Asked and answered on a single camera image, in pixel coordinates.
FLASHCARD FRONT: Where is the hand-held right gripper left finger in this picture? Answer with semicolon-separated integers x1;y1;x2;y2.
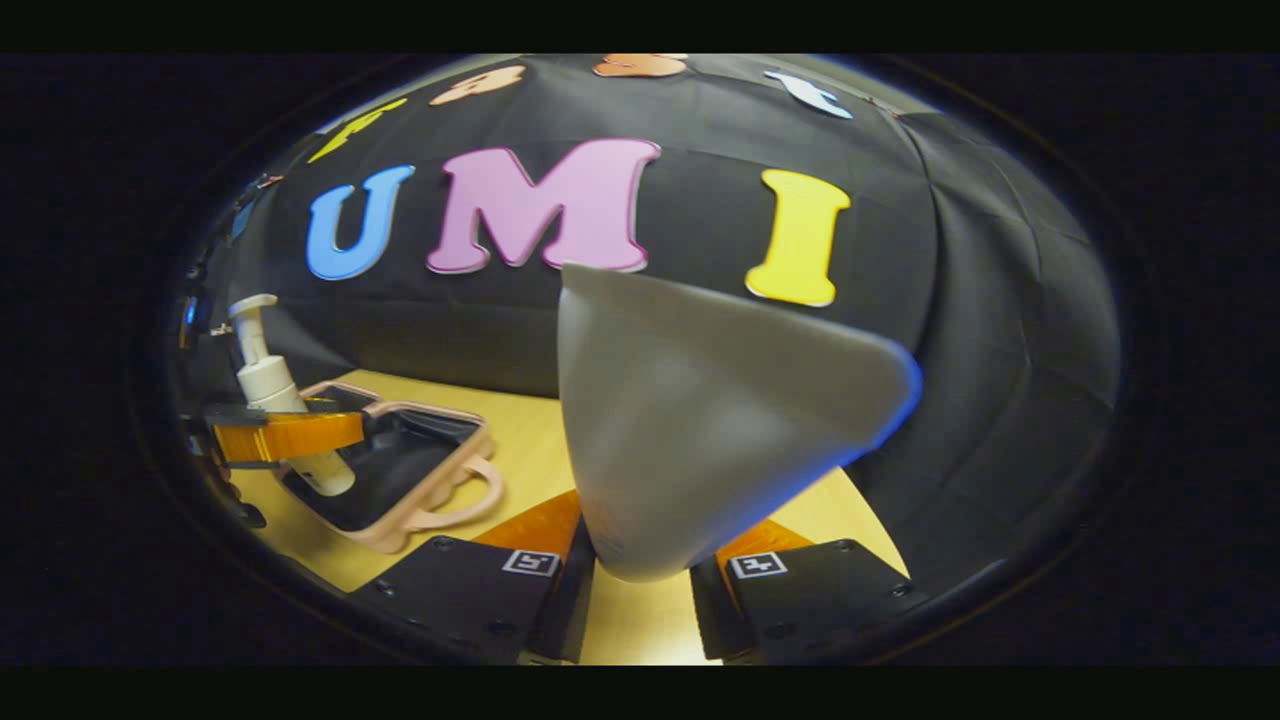
348;488;599;666

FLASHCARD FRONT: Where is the white squeeze tube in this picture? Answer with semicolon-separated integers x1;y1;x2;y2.
557;261;924;585

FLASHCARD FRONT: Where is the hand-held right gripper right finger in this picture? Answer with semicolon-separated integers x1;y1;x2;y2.
688;517;933;665

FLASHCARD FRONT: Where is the white pump bottle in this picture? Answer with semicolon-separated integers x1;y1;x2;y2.
228;293;357;498

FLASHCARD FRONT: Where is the pink suitcase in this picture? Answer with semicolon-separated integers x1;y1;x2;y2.
275;380;504;554

